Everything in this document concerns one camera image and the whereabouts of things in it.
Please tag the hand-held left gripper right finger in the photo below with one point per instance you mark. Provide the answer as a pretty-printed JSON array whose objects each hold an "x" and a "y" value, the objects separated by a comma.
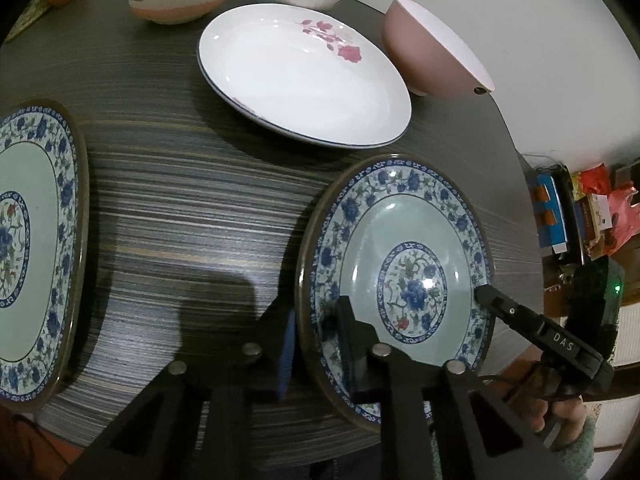
[{"x": 352, "y": 350}]

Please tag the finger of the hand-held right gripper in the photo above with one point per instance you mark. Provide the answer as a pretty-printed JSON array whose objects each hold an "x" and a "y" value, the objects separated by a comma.
[{"x": 505, "y": 307}]

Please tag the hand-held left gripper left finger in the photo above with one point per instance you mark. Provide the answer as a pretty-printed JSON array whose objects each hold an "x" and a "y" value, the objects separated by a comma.
[{"x": 286, "y": 355}]

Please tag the blue floral plate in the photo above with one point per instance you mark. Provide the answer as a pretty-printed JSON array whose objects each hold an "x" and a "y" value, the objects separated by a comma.
[
  {"x": 35, "y": 185},
  {"x": 400, "y": 230}
]

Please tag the person's right forearm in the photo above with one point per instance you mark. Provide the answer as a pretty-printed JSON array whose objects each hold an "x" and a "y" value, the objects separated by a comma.
[{"x": 575, "y": 455}]

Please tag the person's right hand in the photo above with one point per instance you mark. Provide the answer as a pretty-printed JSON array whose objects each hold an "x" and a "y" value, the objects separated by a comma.
[{"x": 567, "y": 412}]

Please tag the pink plastic bag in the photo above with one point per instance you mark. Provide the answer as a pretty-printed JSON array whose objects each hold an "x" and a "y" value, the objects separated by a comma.
[{"x": 625, "y": 217}]

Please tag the blue cardboard box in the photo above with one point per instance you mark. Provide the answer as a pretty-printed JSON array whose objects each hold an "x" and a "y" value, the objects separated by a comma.
[{"x": 550, "y": 210}]

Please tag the red packet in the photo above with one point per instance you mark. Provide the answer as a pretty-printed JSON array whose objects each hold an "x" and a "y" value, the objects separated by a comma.
[{"x": 592, "y": 185}]

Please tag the white plate with pink flowers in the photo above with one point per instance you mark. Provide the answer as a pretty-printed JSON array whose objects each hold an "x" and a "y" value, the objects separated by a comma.
[{"x": 300, "y": 85}]

